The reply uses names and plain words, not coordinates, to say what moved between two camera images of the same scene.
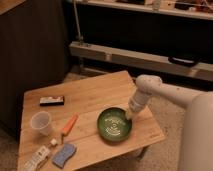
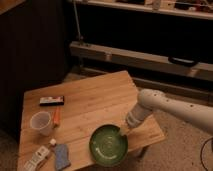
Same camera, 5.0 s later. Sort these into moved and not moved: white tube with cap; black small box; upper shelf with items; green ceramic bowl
Moved: green ceramic bowl
Not moved: upper shelf with items; white tube with cap; black small box
